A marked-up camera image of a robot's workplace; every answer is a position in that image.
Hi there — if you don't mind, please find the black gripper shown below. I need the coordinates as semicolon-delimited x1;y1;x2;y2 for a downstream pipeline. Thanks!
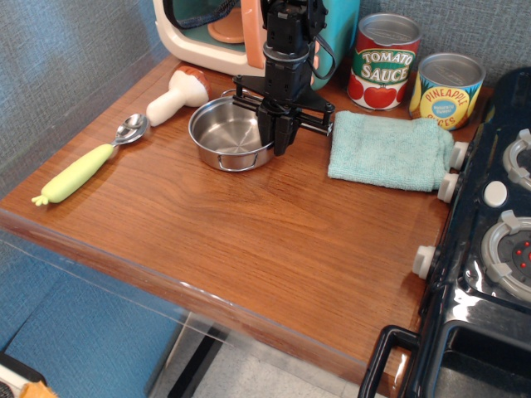
232;43;335;156

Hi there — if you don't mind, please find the stainless steel pot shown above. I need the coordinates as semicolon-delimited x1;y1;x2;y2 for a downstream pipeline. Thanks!
188;90;274;172

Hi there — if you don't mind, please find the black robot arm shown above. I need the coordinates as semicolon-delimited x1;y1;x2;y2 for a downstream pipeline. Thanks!
233;1;335;156

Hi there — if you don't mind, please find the toy mushroom white brown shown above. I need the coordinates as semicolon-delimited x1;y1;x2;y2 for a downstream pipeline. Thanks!
146;66;212;126

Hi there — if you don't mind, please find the toy microwave teal and cream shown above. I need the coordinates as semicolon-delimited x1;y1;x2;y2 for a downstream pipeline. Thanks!
153;1;360;90

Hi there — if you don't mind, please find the orange microwave plate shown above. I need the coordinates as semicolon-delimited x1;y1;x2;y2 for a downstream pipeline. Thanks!
207;7;245;44

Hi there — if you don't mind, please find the tomato sauce can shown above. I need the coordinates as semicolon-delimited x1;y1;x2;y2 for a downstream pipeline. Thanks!
348;13;421;110

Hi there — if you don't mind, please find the light teal cloth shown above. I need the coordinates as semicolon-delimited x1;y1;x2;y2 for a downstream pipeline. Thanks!
328;111;454;192

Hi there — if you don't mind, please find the pineapple slices can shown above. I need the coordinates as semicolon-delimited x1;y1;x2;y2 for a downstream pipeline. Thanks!
409;52;486;130

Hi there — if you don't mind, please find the white stove knob middle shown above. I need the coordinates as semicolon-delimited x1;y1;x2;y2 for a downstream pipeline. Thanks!
437;173;459;203

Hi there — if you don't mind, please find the white stove knob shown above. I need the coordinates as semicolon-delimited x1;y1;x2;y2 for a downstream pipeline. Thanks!
449;141;469;171
437;173;459;203
412;245;436;279

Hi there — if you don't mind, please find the white stove knob rear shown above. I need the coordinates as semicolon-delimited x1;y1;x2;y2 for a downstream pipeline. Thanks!
449;141;469;171

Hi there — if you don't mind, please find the white stove knob front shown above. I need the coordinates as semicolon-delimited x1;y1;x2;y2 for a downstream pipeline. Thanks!
412;245;436;279

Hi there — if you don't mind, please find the black toy stove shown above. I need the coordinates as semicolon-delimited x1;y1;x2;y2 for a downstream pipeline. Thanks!
359;67;530;397

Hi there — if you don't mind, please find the orange plush object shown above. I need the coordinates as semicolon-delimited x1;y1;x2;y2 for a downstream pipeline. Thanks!
19;381;57;398

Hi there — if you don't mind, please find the spoon with green handle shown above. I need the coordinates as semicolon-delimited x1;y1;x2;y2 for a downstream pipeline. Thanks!
32;114;149;206

